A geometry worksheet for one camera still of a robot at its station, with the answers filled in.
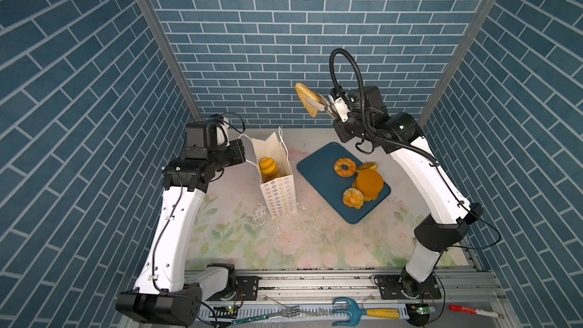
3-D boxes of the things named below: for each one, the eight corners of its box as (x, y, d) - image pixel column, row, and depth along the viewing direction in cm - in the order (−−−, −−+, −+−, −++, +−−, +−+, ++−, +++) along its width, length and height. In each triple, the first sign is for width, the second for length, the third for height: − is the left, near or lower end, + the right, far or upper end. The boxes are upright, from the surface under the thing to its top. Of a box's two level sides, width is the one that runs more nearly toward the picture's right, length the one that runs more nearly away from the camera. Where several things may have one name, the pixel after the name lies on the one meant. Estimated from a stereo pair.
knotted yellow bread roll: (343, 209, 92) (346, 202, 88) (342, 195, 96) (344, 187, 92) (361, 209, 92) (365, 202, 88) (359, 195, 97) (362, 187, 92)
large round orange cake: (355, 201, 95) (358, 193, 90) (351, 176, 102) (354, 168, 97) (382, 201, 95) (387, 193, 90) (376, 177, 102) (380, 168, 97)
